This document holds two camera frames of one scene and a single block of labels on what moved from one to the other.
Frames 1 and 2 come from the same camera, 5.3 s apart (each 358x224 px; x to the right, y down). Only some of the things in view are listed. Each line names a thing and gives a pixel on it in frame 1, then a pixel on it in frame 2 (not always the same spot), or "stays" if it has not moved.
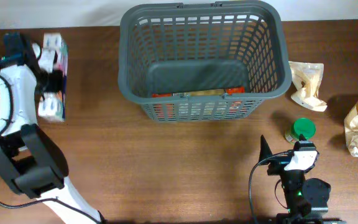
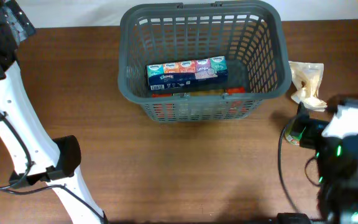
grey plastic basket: (202, 61) stays
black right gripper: (279, 163) → (314, 129)
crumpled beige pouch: (307, 78) stays
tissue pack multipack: (54, 56) → (194, 72)
